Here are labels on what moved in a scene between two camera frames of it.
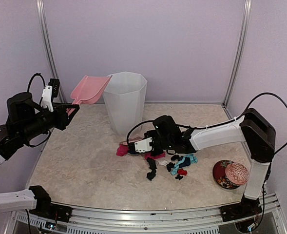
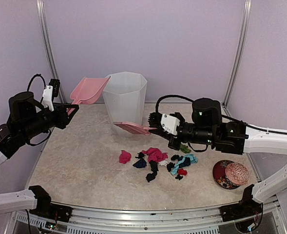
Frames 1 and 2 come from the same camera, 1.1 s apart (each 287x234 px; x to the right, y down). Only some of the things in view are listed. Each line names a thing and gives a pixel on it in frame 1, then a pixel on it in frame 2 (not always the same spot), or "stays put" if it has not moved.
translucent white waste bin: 124,96 stays put
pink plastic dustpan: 88,90 stays put
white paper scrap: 162,163 stays put
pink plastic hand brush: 133,137 → 134,127
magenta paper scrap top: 122,150 → 124,157
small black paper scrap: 179,177 stays put
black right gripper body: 162,144 → 174,146
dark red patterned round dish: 220,176 stays put
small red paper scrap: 181,171 stays put
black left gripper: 62,120 stays put
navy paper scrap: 133,152 → 141,164
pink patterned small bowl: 237,173 stays put
